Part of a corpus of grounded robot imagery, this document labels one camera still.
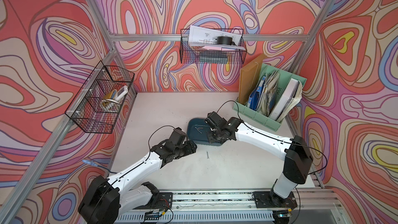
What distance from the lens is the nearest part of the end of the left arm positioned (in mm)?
586

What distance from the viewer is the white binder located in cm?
84

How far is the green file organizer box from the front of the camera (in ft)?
2.85

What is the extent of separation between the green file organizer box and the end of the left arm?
1.65 ft

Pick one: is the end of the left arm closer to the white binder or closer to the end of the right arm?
the end of the right arm
